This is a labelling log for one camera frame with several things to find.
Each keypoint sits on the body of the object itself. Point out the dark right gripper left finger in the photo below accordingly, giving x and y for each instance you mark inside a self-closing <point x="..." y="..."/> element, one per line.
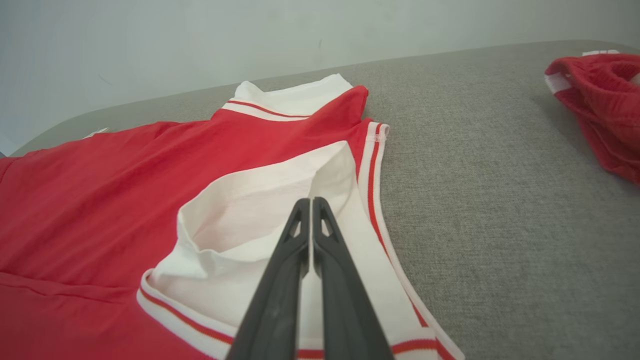
<point x="275" y="300"/>

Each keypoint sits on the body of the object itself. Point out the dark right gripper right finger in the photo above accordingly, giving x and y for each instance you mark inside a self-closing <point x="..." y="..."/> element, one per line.
<point x="350" y="310"/>

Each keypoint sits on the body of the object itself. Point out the red jersey with white trim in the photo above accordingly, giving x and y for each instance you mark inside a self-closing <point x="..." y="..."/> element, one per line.
<point x="100" y="200"/>

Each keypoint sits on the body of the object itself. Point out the red shorts with white hem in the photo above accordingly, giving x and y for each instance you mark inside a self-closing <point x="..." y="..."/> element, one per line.
<point x="610" y="115"/>

